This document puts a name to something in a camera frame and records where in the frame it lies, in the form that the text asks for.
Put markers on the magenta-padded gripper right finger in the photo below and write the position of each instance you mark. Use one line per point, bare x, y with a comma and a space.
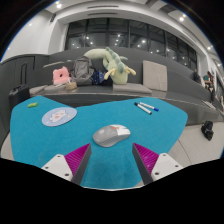
165, 165

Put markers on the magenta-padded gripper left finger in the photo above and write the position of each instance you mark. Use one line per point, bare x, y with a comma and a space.
58, 165

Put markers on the grey and white computer mouse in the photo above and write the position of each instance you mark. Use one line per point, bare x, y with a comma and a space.
110, 136

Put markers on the round light blue mouse pad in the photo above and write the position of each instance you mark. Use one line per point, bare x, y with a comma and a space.
59, 116

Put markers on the black bag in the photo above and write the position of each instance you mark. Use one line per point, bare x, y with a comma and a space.
207, 130

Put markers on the white marker with blue cap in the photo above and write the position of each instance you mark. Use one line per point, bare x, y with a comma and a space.
149, 106

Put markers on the small green eraser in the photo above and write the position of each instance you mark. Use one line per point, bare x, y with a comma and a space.
32, 105

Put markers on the grey flat seat cushion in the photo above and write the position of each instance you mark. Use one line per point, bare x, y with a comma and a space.
55, 88
38, 90
131, 88

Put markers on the small tan pouch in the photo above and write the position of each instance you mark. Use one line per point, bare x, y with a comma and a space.
71, 86

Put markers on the black suitcase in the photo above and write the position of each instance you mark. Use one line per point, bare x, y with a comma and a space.
18, 94

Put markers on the pink plush cushion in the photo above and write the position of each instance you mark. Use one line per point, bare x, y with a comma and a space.
60, 76

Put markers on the beige upright seat cushion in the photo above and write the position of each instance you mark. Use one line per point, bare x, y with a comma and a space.
155, 76

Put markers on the person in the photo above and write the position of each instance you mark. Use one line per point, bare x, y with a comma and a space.
209, 81
196, 76

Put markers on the dark blue patterned cloth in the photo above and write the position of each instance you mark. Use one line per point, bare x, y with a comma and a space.
99, 77

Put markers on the grey backpack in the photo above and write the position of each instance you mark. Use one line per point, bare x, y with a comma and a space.
81, 70

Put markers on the green plush dragon toy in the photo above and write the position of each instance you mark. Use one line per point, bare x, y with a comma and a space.
116, 68

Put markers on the dark glass window front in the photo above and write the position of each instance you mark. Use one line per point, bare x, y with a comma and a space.
130, 36

